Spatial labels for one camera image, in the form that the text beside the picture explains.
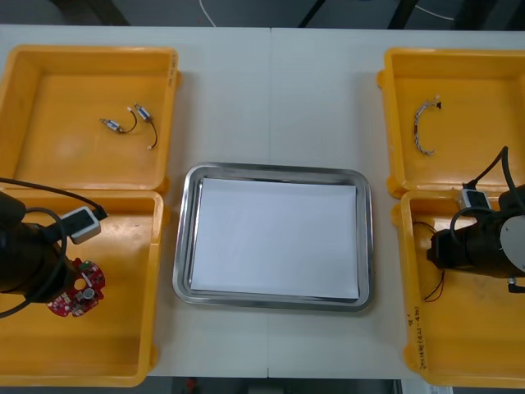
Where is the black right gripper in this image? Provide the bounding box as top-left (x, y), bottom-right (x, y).
top-left (426, 227), bottom-right (473, 273)

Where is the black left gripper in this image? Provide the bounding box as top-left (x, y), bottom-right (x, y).
top-left (25, 240), bottom-right (80, 305)

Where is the round red circuit board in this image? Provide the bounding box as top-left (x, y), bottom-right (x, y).
top-left (46, 257), bottom-right (107, 319)

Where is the red black wire harness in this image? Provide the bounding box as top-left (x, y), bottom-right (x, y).
top-left (411, 221), bottom-right (449, 304)

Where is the blue-white twisted wire harness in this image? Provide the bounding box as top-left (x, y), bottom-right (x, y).
top-left (412, 95), bottom-right (445, 157)

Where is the small metal solenoid blue label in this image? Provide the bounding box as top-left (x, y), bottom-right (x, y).
top-left (127, 103), bottom-right (160, 151)
top-left (99, 111), bottom-right (139, 135)

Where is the yellow-orange plastic bin with handwriting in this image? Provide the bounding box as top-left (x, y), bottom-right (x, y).
top-left (390, 189), bottom-right (525, 387)

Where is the steel tray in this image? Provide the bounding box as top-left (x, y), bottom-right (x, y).
top-left (171, 162), bottom-right (375, 314)

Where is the white paper sheet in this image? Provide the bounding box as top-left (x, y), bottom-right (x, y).
top-left (189, 176), bottom-right (362, 300)

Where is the black slanted bar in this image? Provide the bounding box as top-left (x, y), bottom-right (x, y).
top-left (295, 0), bottom-right (326, 28)

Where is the thin white floor cable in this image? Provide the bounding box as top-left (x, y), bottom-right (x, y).
top-left (413, 3), bottom-right (455, 21)

